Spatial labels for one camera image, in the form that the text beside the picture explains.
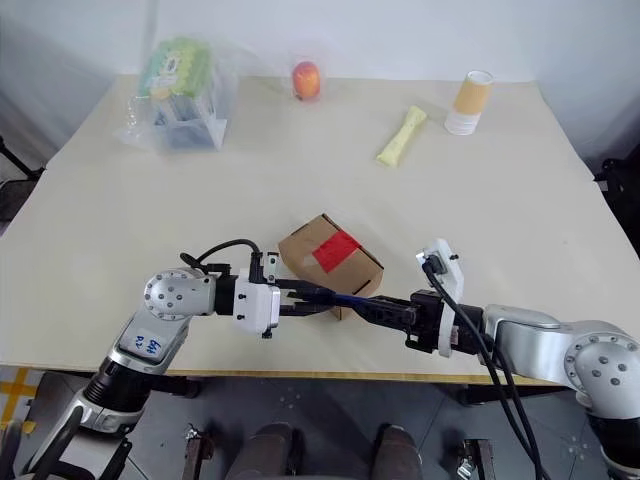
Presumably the blue box cutter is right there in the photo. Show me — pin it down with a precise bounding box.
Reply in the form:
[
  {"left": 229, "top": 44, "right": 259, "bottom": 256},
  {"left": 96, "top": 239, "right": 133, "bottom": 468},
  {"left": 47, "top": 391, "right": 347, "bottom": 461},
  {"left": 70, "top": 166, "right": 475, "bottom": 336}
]
[{"left": 299, "top": 285, "right": 374, "bottom": 307}]

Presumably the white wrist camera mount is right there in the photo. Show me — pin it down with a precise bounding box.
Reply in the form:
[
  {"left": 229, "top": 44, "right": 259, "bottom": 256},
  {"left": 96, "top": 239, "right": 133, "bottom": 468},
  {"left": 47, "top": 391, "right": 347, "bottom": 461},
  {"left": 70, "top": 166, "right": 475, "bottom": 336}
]
[
  {"left": 413, "top": 238, "right": 466, "bottom": 359},
  {"left": 232, "top": 252, "right": 283, "bottom": 342}
]

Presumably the dark rounded shape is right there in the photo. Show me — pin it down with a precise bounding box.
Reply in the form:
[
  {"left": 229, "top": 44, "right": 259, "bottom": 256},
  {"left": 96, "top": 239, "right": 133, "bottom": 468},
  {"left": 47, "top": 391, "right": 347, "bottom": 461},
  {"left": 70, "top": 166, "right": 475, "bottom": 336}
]
[
  {"left": 243, "top": 422, "right": 307, "bottom": 480},
  {"left": 374, "top": 423, "right": 424, "bottom": 480}
]

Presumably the black equipment stand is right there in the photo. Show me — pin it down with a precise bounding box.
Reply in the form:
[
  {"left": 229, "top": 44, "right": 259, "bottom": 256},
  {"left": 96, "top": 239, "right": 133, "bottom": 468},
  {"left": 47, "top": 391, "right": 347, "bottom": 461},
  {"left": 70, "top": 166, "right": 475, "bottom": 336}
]
[{"left": 593, "top": 157, "right": 640, "bottom": 244}]

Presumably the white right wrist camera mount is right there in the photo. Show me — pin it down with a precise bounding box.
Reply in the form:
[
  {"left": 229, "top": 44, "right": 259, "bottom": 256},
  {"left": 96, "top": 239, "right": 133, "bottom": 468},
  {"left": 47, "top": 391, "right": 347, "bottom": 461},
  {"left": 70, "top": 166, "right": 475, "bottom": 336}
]
[{"left": 413, "top": 238, "right": 466, "bottom": 359}]

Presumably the black tripod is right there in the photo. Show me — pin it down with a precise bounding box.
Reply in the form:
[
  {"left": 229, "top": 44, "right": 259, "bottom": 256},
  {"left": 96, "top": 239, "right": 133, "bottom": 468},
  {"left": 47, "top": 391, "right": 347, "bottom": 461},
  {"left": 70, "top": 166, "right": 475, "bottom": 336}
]
[{"left": 0, "top": 134, "right": 47, "bottom": 222}]

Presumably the black table bracket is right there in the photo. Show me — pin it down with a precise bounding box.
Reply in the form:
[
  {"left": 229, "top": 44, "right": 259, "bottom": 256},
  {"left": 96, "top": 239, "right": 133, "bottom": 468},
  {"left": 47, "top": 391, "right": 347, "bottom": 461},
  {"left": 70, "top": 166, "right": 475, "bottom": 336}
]
[
  {"left": 148, "top": 377, "right": 204, "bottom": 400},
  {"left": 457, "top": 383, "right": 502, "bottom": 407}
]

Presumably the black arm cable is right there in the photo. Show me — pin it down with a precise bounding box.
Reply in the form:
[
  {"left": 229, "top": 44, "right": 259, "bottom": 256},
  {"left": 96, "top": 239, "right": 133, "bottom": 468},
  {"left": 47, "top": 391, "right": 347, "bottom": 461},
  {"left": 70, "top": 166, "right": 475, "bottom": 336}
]
[
  {"left": 485, "top": 337, "right": 530, "bottom": 480},
  {"left": 179, "top": 239, "right": 264, "bottom": 281}
]

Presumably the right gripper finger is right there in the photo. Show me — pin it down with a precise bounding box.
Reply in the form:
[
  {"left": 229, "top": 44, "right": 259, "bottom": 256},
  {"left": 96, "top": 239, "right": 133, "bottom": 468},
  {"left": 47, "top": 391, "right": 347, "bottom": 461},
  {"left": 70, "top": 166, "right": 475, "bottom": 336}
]
[
  {"left": 354, "top": 302, "right": 416, "bottom": 335},
  {"left": 367, "top": 295, "right": 416, "bottom": 312}
]

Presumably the yellow snack packet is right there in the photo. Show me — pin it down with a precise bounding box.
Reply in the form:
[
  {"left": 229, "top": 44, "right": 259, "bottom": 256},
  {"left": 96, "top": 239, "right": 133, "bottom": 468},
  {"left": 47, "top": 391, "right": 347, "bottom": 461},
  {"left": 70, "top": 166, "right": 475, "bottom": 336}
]
[{"left": 375, "top": 104, "right": 430, "bottom": 169}]

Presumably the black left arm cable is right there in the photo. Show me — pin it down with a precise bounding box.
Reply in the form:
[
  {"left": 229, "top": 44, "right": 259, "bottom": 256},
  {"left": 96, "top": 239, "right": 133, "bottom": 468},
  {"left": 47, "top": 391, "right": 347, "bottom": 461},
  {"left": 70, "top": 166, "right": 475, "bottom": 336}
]
[{"left": 179, "top": 239, "right": 264, "bottom": 281}]

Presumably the orange white paper cup stack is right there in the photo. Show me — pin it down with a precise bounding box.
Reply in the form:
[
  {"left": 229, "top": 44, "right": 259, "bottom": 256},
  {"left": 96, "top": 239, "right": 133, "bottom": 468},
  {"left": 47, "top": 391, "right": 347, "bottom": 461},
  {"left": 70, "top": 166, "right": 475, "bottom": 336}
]
[{"left": 443, "top": 69, "right": 495, "bottom": 137}]

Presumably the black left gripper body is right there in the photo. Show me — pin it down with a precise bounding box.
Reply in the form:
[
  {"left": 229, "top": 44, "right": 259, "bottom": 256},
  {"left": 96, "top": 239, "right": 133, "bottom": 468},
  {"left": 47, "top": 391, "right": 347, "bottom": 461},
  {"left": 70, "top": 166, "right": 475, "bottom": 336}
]
[{"left": 276, "top": 287, "right": 298, "bottom": 315}]

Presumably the rusty metal foot clamp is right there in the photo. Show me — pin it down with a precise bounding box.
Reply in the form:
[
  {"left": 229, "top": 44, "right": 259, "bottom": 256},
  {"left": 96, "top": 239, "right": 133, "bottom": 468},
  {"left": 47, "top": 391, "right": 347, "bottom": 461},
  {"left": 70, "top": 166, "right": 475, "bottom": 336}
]
[
  {"left": 182, "top": 423, "right": 217, "bottom": 480},
  {"left": 457, "top": 437, "right": 497, "bottom": 480}
]

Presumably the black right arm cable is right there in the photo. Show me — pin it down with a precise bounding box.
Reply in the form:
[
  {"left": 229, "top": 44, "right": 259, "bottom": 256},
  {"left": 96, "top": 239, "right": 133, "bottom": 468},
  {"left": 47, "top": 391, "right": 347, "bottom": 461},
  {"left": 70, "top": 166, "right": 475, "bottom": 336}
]
[{"left": 485, "top": 337, "right": 530, "bottom": 480}]

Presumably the clear plastic bag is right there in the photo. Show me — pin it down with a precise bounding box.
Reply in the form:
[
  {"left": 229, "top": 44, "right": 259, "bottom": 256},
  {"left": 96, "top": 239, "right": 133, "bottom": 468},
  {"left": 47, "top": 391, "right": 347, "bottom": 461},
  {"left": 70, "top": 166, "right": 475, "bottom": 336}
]
[{"left": 113, "top": 33, "right": 242, "bottom": 157}]

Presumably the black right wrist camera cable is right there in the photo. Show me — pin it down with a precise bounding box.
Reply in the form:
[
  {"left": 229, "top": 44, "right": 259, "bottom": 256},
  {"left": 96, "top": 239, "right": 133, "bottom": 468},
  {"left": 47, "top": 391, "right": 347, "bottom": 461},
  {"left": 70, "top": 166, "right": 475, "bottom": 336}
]
[{"left": 422, "top": 254, "right": 549, "bottom": 480}]

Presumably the red yellow apple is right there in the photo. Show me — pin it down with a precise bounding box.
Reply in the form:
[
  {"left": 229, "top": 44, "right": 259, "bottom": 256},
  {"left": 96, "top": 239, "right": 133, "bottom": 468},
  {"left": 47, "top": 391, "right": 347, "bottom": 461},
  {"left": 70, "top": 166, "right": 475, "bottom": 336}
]
[{"left": 291, "top": 60, "right": 323, "bottom": 100}]

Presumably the green snack package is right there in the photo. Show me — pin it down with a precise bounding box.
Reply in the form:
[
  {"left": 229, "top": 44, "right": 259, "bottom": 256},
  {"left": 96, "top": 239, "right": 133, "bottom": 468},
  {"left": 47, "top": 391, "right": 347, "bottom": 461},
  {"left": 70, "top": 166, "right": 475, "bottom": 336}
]
[{"left": 137, "top": 37, "right": 214, "bottom": 100}]

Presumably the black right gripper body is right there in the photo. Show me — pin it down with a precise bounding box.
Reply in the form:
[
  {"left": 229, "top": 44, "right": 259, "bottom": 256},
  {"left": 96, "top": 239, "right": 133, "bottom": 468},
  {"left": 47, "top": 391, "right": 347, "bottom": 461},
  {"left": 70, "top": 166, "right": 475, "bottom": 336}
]
[{"left": 402, "top": 288, "right": 446, "bottom": 354}]

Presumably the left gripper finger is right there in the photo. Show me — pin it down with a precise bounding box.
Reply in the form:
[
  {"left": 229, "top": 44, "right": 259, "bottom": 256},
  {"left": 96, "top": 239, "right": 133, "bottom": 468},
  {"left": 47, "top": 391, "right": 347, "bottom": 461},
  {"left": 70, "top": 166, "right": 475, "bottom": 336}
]
[
  {"left": 278, "top": 298, "right": 332, "bottom": 319},
  {"left": 277, "top": 279, "right": 324, "bottom": 298}
]

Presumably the brown cardboard box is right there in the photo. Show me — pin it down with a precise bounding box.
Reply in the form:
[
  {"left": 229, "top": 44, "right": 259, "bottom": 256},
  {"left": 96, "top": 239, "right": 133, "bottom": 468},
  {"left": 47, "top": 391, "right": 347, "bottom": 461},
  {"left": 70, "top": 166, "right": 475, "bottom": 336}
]
[{"left": 277, "top": 213, "right": 386, "bottom": 322}]

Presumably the red tape strip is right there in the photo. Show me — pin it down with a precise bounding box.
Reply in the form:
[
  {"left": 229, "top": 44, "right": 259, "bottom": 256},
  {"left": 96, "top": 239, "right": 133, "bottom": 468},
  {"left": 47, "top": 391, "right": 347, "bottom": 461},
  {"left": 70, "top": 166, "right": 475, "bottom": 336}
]
[{"left": 313, "top": 229, "right": 365, "bottom": 274}]

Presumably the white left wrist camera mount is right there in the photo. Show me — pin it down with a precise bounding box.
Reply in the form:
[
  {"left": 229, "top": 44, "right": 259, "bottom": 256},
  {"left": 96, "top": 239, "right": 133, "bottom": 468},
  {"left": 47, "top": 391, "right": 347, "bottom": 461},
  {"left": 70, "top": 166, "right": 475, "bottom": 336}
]
[{"left": 232, "top": 252, "right": 283, "bottom": 342}]

